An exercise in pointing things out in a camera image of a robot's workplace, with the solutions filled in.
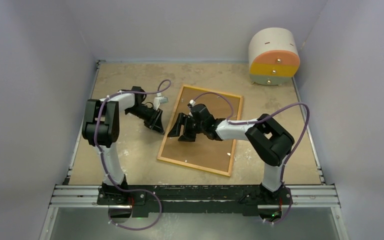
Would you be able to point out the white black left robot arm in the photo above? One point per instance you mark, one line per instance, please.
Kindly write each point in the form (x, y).
(101, 128)

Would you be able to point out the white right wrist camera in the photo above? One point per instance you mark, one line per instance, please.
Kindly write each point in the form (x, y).
(191, 103)

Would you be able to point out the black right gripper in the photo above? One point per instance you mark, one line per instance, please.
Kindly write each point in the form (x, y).
(187, 136)

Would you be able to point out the yellow wooden picture frame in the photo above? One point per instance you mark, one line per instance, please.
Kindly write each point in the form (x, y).
(235, 132)

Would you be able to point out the brown cardboard backing board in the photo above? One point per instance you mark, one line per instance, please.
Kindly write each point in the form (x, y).
(212, 149)

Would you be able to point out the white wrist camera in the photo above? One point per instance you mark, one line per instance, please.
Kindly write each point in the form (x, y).
(191, 103)
(159, 100)

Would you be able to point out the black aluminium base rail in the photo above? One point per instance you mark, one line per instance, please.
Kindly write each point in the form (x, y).
(247, 200)

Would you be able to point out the round three-drawer cabinet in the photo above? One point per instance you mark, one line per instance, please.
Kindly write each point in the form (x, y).
(273, 58)

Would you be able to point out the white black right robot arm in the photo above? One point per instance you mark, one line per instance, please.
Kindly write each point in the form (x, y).
(270, 140)

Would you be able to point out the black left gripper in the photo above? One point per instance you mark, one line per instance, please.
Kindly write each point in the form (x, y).
(155, 124)

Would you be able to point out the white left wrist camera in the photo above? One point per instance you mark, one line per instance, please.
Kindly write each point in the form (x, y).
(159, 100)

